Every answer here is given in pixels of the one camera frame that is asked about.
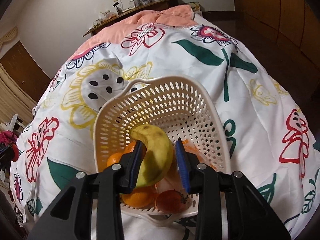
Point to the red tomato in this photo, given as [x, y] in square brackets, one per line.
[171, 201]

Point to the white floral printed blanket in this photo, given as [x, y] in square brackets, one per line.
[250, 120]

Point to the yellow banana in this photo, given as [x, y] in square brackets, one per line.
[155, 160]

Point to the wooden headboard shelf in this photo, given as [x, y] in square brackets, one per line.
[172, 1]

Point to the brown wooden door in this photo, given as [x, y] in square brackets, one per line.
[22, 67]

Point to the smooth orange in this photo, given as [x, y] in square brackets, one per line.
[130, 148]
[140, 197]

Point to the red clothing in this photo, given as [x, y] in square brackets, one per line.
[6, 137]

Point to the white electric kettle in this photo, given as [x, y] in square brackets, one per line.
[132, 3]

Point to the small white table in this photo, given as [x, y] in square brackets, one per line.
[16, 121]

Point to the pink blanket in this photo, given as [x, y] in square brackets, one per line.
[140, 17]

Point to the clear orange plastic bag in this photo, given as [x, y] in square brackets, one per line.
[190, 147]

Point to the brown wooden wardrobe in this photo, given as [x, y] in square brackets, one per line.
[275, 17]

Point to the beige plastic basket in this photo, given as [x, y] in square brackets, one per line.
[162, 100]

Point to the small black stand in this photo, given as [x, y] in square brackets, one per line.
[117, 8]

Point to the beige curtain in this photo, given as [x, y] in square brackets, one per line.
[15, 92]

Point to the wrinkled mandarin orange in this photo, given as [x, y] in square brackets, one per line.
[113, 160]

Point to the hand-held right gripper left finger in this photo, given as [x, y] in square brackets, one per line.
[136, 165]

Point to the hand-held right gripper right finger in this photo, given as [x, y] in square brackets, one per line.
[180, 165]

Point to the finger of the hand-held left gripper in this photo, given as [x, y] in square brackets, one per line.
[5, 152]

